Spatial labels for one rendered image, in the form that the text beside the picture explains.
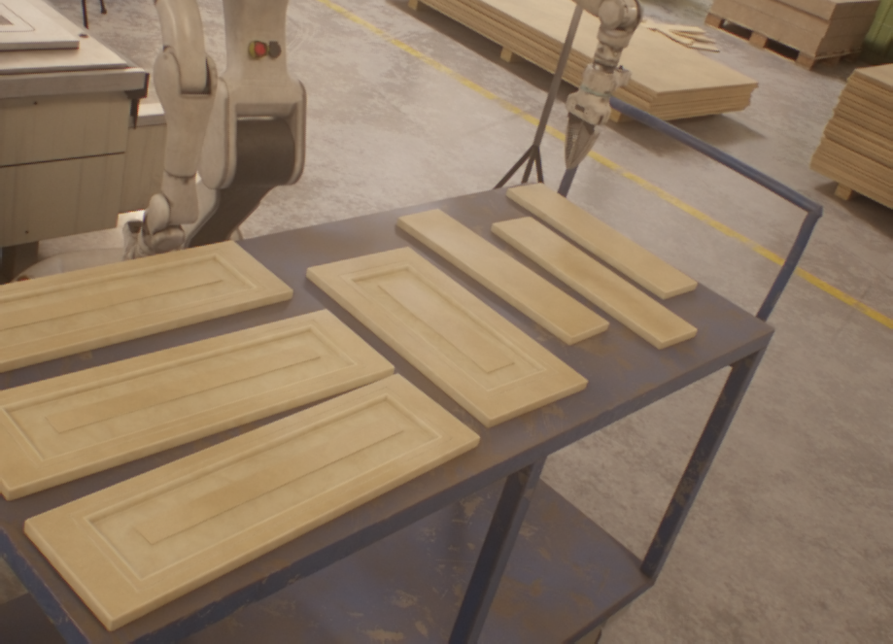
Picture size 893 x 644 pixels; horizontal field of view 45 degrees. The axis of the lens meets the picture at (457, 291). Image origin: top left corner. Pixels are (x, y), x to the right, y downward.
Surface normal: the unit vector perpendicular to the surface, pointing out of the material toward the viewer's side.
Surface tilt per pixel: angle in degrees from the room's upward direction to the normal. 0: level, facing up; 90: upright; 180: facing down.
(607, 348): 0
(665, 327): 0
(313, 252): 0
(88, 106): 90
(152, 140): 90
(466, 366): 12
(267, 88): 63
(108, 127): 90
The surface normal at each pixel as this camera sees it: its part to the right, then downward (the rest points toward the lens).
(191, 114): 0.47, 0.42
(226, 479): 0.11, -0.92
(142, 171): 0.69, 0.50
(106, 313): 0.38, -0.73
